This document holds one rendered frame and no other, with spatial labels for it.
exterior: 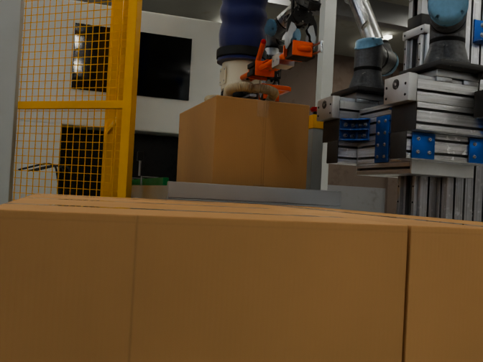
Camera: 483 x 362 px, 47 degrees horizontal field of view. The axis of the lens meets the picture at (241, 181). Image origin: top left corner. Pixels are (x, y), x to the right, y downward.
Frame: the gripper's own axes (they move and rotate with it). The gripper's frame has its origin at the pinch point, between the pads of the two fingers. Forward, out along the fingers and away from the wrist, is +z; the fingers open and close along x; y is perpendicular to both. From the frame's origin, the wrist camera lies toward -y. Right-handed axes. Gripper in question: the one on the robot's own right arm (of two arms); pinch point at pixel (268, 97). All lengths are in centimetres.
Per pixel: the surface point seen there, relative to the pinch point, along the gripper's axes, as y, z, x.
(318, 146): 12.6, 24.8, 23.7
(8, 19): -5, -23, -125
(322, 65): -209, -77, 140
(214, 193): 66, 51, -47
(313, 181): 12.4, 42.5, 21.3
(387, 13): -535, -270, 431
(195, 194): 66, 52, -54
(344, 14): -536, -255, 349
